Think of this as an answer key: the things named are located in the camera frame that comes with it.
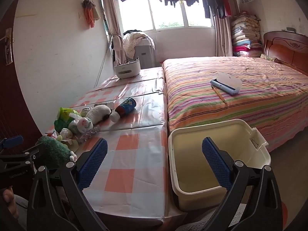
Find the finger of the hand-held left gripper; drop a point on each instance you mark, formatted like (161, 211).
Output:
(19, 157)
(13, 141)

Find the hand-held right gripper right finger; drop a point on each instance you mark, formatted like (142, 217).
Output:
(216, 166)

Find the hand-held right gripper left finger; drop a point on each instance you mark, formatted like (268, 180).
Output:
(93, 166)

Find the cream plastic bin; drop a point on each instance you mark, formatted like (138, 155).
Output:
(187, 154)

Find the silver blister pack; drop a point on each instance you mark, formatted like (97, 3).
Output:
(89, 134)

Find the white tissue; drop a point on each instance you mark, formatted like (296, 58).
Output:
(81, 124)

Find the green plastic package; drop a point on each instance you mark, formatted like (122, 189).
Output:
(63, 114)

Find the person's left hand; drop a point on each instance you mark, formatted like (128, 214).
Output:
(8, 198)

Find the green fuzzy plush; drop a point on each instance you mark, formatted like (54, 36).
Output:
(53, 151)

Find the red wrapper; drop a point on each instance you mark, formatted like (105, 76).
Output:
(51, 133)

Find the brown wooden door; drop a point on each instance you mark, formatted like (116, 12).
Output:
(14, 101)

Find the small white doll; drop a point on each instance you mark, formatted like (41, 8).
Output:
(65, 133)

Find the white plush toy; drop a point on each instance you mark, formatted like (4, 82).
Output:
(96, 114)

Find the blue label bottle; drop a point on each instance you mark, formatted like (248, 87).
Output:
(125, 107)

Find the yellow pen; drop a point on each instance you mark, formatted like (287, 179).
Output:
(219, 94)

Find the striped bedsheet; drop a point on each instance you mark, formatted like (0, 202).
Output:
(264, 101)

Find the blue pencil case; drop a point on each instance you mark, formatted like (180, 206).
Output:
(228, 84)

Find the red object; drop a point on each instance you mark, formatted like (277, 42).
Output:
(284, 213)

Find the white desk organizer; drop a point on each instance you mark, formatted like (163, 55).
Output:
(127, 71)

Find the grey appliance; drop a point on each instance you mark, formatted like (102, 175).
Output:
(145, 57)

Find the floral pillow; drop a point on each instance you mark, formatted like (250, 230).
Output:
(268, 57)

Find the beige draped cloth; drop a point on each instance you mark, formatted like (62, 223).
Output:
(118, 45)

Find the beige curtain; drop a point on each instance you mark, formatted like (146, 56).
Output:
(112, 12)
(222, 36)

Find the polka dot cloth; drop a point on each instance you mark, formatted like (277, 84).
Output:
(134, 42)

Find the stack of folded blankets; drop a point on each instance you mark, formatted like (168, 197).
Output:
(245, 33)

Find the wooden headboard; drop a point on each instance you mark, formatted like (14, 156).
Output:
(284, 48)

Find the small grey box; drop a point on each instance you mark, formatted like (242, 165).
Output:
(288, 29)

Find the window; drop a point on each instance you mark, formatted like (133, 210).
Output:
(168, 14)

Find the orange wall cloth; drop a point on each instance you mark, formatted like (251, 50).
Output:
(90, 14)

